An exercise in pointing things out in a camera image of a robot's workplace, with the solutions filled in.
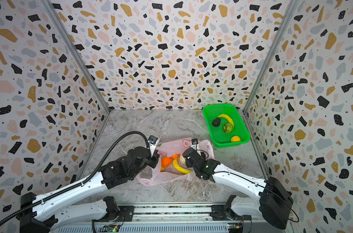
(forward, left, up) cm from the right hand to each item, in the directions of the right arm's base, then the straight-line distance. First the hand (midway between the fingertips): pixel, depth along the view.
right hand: (191, 155), depth 83 cm
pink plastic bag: (-15, +17, +8) cm, 24 cm away
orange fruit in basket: (+17, -30, -8) cm, 35 cm away
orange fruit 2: (+3, +10, -8) cm, 14 cm away
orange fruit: (-2, +15, -4) cm, 16 cm away
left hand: (-3, +16, +12) cm, 20 cm away
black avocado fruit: (+31, -18, -6) cm, 36 cm away
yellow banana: (-4, +7, -9) cm, 12 cm away
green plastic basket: (+18, -20, -9) cm, 29 cm away
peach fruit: (0, +5, -6) cm, 8 cm away
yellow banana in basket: (+39, -28, -9) cm, 49 cm away
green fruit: (+25, -26, -6) cm, 36 cm away
